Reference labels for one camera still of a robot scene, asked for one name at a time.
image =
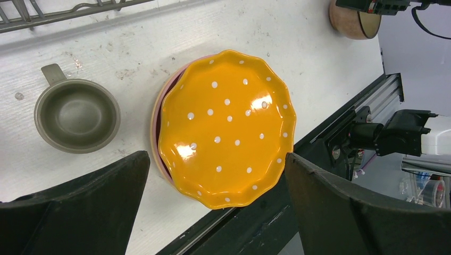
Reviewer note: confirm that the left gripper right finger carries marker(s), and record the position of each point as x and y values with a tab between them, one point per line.
336	216

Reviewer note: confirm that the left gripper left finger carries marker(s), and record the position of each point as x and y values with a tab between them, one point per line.
91	214

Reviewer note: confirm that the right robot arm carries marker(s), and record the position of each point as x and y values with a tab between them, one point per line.
408	131

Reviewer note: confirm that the grey ceramic mug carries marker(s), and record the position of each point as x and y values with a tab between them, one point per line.
76	116

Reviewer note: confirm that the yellow polka dot plate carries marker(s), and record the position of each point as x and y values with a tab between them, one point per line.
226	127

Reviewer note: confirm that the brown speckled cream bowl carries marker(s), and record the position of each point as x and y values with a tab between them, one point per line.
354	24

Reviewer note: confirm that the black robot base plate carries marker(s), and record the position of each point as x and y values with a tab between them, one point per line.
269	223

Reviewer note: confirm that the aluminium rail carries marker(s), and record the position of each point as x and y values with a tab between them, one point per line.
384	95

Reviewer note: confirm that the grey wire dish rack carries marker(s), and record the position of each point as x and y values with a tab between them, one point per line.
26	20

